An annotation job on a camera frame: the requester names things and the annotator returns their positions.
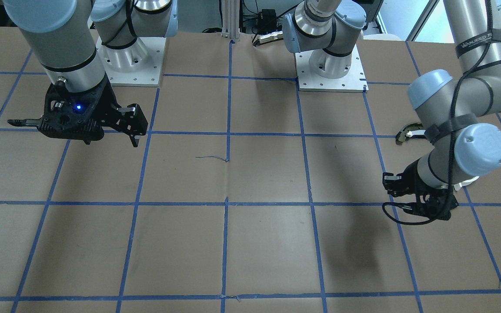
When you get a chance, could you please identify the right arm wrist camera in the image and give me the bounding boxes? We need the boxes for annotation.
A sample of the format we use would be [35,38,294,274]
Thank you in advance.
[7,92,105,141]

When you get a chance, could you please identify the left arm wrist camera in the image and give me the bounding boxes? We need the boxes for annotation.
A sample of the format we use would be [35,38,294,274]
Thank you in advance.
[401,193,458,221]

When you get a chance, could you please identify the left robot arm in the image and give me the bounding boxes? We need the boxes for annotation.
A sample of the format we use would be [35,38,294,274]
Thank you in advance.
[282,0,501,222]

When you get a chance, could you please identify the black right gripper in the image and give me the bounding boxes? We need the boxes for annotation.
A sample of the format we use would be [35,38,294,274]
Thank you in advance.
[44,80,148,148]

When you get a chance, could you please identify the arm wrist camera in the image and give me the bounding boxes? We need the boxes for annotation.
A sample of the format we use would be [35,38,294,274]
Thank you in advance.
[401,193,458,221]
[7,92,105,141]

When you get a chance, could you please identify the aluminium frame post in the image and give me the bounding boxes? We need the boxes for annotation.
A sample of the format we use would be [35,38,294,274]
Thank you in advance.
[220,0,240,43]

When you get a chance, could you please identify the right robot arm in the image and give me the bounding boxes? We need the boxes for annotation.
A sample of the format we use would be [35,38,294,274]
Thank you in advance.
[3,0,178,147]

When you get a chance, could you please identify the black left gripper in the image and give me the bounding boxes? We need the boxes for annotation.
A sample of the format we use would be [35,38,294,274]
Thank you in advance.
[382,160,448,198]

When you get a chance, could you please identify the white curved plastic part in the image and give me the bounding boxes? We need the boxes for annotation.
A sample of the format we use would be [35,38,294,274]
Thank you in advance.
[453,176,480,191]

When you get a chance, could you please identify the loose blue thread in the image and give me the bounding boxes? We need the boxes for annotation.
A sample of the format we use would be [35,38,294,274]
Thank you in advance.
[195,155,229,163]

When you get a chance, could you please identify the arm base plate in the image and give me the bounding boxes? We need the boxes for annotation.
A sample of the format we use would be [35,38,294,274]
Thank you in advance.
[294,46,369,93]
[96,37,167,87]

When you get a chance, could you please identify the dark green brake shoe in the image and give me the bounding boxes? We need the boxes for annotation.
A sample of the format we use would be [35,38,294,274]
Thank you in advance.
[395,123,426,145]

